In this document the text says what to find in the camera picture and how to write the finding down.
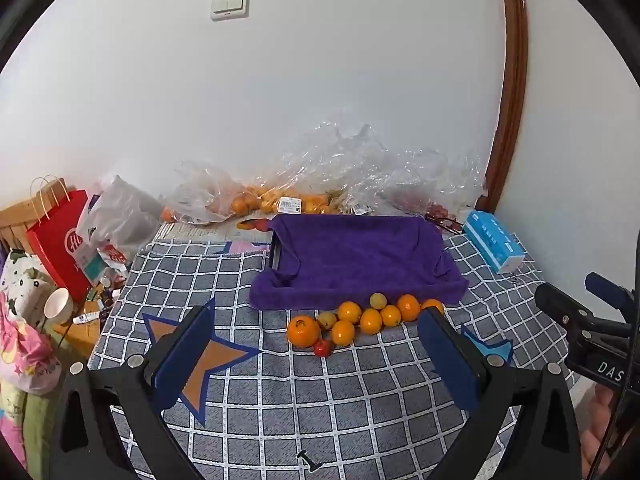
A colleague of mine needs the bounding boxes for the green cloth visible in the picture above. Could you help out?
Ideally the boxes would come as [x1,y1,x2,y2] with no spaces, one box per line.
[0,380,56,476]

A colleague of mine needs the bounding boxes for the white cup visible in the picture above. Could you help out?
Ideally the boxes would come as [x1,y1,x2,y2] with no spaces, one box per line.
[44,287,75,326]

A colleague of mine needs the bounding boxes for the wooden headboard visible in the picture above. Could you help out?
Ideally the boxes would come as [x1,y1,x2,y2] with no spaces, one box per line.
[0,200,51,261]

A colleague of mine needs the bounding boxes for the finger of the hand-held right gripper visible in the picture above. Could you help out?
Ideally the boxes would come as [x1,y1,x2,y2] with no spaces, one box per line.
[585,271,638,322]
[534,282,632,347]

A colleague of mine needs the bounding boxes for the pink printed cloth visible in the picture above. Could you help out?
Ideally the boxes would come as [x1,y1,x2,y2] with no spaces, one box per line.
[0,290,63,396]

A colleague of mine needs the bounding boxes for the wooden bedside table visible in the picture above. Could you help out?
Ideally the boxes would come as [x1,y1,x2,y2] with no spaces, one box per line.
[52,280,123,361]

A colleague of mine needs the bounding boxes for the large mandarin with green stem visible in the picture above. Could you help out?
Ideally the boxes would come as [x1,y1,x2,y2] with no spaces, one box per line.
[287,315,321,349]

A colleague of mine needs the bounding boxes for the purple towel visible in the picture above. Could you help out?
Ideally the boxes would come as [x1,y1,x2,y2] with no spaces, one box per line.
[249,214,469,311]

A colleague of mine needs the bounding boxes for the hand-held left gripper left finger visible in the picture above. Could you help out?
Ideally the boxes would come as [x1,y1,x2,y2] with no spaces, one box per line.
[47,304,216,480]

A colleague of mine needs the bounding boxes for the bag of red cherry tomatoes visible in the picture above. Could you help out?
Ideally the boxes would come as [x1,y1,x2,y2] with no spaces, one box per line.
[385,187,463,226]

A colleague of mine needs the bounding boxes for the white light switch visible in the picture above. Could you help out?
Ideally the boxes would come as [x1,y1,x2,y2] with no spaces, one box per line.
[210,0,250,22]

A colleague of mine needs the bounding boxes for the clear bag of pale fruits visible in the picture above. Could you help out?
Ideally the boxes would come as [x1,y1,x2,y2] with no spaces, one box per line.
[325,191,373,217]

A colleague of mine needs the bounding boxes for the fruit print cardboard sheet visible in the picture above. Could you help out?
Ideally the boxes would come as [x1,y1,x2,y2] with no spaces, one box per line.
[157,215,276,243]

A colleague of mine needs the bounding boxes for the red paper bag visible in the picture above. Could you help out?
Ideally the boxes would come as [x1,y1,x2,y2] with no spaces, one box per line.
[25,175,101,301]

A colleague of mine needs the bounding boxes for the clear bag of mandarins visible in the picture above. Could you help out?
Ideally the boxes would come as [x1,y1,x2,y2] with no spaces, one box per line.
[230,185,346,217]

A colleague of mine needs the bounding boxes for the white floral pillow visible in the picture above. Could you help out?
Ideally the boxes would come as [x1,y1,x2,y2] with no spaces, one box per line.
[0,250,56,321]

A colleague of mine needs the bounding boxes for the red and white packet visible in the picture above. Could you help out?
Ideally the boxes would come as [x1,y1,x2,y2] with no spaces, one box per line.
[95,241,130,281]

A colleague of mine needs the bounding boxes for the grey checked blanket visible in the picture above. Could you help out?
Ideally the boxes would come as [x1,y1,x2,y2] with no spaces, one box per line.
[87,220,581,480]

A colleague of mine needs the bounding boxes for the clear bags of oranges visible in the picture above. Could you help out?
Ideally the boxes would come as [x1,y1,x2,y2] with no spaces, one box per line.
[280,120,488,211]

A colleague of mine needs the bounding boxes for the white plastic bag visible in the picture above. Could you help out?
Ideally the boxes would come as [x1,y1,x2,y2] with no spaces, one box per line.
[75,175,163,271]

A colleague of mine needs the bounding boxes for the translucent plastic bag with oranges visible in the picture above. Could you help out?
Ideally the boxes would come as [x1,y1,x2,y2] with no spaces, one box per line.
[161,160,251,224]

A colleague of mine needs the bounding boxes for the blue tissue pack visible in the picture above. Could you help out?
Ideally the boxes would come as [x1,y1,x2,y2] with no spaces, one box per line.
[462,209,525,275]

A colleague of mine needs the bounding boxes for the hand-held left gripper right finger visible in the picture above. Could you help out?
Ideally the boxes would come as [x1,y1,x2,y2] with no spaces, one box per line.
[417,306,583,480]

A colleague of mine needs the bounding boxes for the person's right hand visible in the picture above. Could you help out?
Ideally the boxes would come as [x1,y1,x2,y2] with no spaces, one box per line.
[580,385,633,473]

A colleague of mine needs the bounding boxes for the brown wooden door frame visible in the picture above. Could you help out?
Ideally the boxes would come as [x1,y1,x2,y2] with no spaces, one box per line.
[475,0,530,216]

